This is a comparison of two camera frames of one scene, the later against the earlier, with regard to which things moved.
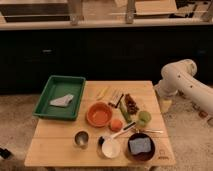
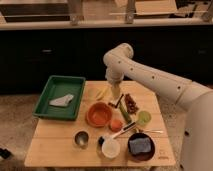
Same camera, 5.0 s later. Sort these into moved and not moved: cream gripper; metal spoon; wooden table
Moved: cream gripper
Not moved: wooden table; metal spoon
